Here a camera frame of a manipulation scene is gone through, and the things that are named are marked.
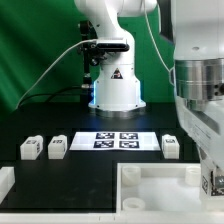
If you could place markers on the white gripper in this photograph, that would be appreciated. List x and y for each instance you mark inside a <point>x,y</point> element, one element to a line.
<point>205,128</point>

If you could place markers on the white square tabletop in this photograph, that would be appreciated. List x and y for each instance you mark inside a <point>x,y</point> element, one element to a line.
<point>162,193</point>

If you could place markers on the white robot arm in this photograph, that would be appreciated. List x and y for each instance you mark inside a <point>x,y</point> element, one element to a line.
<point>196,27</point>

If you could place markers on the paper sheet with tags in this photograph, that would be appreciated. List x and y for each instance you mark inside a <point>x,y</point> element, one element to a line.
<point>137,141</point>

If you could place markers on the white front obstacle bar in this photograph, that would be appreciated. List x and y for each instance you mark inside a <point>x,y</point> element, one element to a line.
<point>55,219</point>

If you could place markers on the white obstacle bar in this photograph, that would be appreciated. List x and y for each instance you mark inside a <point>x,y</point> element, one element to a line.
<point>7,180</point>
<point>55,219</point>

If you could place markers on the white left obstacle bar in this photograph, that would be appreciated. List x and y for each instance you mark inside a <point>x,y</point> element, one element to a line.
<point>7,180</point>

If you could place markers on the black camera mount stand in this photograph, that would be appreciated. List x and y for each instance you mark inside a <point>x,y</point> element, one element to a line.
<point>87,32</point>

